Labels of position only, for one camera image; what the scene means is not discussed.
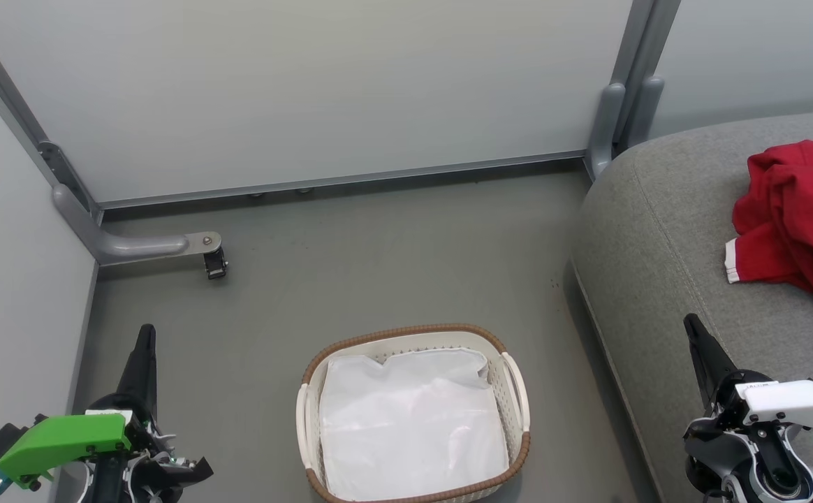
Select grey slanted partition frame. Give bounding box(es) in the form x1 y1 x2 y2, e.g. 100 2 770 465
0 6 104 226

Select grey fabric sofa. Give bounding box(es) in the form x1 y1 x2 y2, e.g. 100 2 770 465
570 108 813 503

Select white laundry basket brown rim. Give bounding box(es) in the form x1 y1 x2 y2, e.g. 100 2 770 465
295 322 532 503

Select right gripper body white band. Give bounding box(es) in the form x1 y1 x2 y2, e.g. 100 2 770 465
709 368 813 435

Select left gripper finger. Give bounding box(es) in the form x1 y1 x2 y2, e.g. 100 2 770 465
115 323 159 420

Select red garment white cuff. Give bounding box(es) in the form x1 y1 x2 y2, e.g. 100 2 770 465
724 189 813 323

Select black caster wheel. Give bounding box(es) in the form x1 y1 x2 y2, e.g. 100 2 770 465
202 247 230 281

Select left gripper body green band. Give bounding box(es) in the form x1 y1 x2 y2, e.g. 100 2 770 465
0 393 171 491

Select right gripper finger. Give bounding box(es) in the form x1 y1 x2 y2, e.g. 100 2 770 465
683 312 737 414

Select grey partition foot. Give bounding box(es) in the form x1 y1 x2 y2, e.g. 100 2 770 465
52 183 224 268

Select grey partition bottom rail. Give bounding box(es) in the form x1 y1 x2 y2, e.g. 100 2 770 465
96 148 587 211

